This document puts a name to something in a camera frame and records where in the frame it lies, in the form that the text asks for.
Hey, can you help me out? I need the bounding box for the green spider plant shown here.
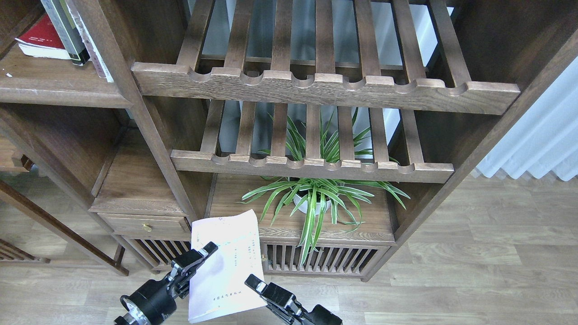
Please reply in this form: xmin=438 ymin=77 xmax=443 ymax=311
xmin=238 ymin=113 xmax=410 ymax=266

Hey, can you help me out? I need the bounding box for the white plant pot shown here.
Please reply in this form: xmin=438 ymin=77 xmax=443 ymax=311
xmin=293 ymin=190 xmax=321 ymax=215

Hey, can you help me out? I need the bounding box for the pale purple white book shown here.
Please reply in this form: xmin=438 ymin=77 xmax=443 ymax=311
xmin=188 ymin=210 xmax=266 ymax=324

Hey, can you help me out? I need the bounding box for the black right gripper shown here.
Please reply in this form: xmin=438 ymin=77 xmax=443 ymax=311
xmin=244 ymin=274 xmax=343 ymax=325

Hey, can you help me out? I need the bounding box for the white book spine upright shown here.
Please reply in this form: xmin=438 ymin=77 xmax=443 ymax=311
xmin=65 ymin=0 xmax=114 ymax=83

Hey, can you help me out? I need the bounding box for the white curtain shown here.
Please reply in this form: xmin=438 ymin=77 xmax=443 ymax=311
xmin=474 ymin=60 xmax=578 ymax=181

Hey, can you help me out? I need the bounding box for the green black cover book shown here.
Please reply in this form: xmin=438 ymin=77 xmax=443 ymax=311
xmin=41 ymin=0 xmax=89 ymax=66

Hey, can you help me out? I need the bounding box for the red cover book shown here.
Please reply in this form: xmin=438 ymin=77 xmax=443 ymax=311
xmin=15 ymin=13 xmax=70 ymax=60

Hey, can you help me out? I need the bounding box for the dark wooden bookshelf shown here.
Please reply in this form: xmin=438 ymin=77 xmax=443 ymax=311
xmin=1 ymin=0 xmax=577 ymax=282

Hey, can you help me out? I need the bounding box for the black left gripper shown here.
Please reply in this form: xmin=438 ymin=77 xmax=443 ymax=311
xmin=114 ymin=242 xmax=218 ymax=325

